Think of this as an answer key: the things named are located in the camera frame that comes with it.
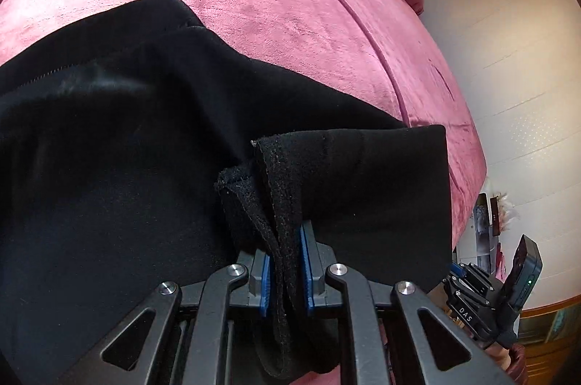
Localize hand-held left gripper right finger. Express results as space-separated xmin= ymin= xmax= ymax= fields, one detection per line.
xmin=298 ymin=220 xmax=518 ymax=385

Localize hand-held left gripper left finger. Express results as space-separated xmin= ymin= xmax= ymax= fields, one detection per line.
xmin=59 ymin=250 xmax=273 ymax=385

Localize black embroidered pants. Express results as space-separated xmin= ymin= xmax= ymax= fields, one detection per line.
xmin=0 ymin=0 xmax=455 ymax=380

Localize person's right forearm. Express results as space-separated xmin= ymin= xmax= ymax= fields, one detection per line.
xmin=488 ymin=342 xmax=530 ymax=384

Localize wooden cabinet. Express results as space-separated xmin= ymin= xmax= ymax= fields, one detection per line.
xmin=517 ymin=299 xmax=581 ymax=350

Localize white fluffy object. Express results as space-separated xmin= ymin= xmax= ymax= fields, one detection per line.
xmin=497 ymin=193 xmax=519 ymax=232

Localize bed with pink sheet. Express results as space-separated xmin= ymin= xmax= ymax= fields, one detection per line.
xmin=0 ymin=0 xmax=489 ymax=252

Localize leaning grey picture frame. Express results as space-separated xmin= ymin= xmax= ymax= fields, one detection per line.
xmin=471 ymin=193 xmax=501 ymax=273

